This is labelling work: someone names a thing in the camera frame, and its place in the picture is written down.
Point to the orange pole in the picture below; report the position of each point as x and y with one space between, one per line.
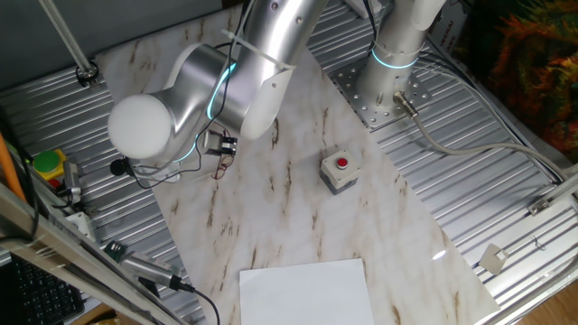
10 171

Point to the aluminium frame post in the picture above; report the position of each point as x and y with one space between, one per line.
68 40

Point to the white printed carton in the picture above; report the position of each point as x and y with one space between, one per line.
444 34

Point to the silver ribbed camera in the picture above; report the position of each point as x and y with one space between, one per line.
149 268

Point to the yellow box green button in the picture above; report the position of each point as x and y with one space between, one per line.
47 161

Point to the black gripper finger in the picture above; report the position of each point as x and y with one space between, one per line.
229 145

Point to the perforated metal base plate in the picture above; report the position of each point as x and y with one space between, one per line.
375 115

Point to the aluminium corner bracket rail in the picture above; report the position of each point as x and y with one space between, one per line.
555 194

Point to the colourful patterned cloth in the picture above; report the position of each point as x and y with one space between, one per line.
533 67

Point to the small white adhesive mount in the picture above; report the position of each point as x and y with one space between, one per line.
493 259

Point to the aluminium profile beam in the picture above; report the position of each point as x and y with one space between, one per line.
68 244

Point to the white paper sheet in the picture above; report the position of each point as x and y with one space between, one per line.
307 293

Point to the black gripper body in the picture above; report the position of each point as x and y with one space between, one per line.
211 142

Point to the grey box small red button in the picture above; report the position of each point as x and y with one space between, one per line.
338 173

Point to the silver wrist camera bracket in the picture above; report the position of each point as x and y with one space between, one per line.
158 173

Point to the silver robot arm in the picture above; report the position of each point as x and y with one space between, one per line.
149 122

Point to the dark red framed glasses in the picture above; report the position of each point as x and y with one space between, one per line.
222 167

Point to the marble patterned board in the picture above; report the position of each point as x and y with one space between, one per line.
293 216

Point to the black keyboard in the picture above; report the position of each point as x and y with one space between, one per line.
40 298

